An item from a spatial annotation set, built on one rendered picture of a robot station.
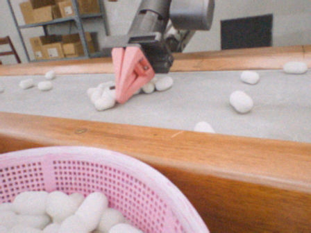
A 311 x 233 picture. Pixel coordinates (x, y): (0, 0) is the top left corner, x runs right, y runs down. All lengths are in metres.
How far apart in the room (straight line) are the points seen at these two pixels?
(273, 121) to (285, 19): 2.14
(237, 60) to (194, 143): 0.34
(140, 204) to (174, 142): 0.06
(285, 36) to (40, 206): 2.34
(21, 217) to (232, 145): 0.17
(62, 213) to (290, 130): 0.22
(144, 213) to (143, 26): 0.29
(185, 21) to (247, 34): 2.02
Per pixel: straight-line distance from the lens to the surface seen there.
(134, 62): 0.35
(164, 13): 0.42
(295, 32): 2.41
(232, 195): 0.17
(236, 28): 2.43
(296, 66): 0.46
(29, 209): 0.21
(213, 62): 0.52
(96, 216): 0.18
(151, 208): 0.16
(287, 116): 0.30
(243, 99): 0.29
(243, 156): 0.17
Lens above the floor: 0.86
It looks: 23 degrees down
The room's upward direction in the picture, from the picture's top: 9 degrees counter-clockwise
